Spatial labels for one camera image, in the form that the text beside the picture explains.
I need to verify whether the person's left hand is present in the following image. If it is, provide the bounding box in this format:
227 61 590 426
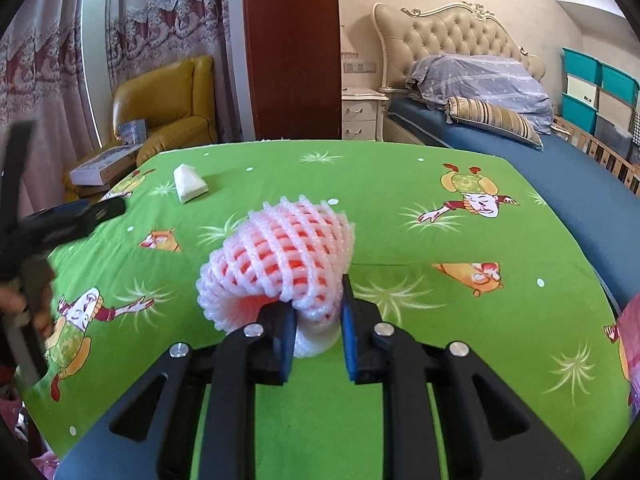
0 285 53 341

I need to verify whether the grey-blue striped duvet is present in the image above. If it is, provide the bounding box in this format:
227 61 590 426
405 54 553 136

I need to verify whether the teal storage box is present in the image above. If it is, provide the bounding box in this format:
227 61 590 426
559 92 599 135
561 47 603 86
599 61 640 106

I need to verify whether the beige tufted headboard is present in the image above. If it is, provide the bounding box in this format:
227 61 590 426
372 1 548 88

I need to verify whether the flat white cardboard box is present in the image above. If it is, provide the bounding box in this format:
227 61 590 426
69 144 146 186

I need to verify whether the flat brown box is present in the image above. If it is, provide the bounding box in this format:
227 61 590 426
75 182 116 198

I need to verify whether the green printed tablecloth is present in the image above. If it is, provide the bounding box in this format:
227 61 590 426
17 139 633 480

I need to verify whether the white folded packaging piece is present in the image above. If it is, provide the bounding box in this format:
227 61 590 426
172 162 210 205

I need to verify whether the bed with blue sheet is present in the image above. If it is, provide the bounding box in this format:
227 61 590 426
382 97 640 311

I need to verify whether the brown striped pillow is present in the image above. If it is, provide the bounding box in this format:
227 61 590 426
445 96 545 151

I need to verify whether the clear grey storage box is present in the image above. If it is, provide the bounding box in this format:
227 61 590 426
594 115 633 158

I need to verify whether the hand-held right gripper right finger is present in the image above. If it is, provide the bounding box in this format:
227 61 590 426
341 274 586 480

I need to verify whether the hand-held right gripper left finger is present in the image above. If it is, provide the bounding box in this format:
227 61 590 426
52 302 301 480

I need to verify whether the wooden crib rail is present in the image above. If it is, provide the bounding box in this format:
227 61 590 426
550 114 640 191

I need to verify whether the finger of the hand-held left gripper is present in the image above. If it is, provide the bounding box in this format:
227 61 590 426
27 196 127 256

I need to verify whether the yellow leather armchair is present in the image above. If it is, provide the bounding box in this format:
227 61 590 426
65 55 218 201

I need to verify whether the black white checkered bag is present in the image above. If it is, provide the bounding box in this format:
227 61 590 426
629 110 640 166

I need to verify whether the small blue printed box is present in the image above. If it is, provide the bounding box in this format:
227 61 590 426
117 119 149 143

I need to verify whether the pink lace curtain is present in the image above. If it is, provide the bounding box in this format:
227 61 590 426
97 0 251 141
0 0 116 221

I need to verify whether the beige storage box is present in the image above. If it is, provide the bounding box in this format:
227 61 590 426
597 87 638 128
564 74 601 111

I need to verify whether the dark wooden pillar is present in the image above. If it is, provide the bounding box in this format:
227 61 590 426
241 0 343 142

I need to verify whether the white nightstand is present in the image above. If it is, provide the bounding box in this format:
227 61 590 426
341 87 388 142

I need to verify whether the pink foam fruit net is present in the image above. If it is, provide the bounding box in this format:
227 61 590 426
197 197 356 358

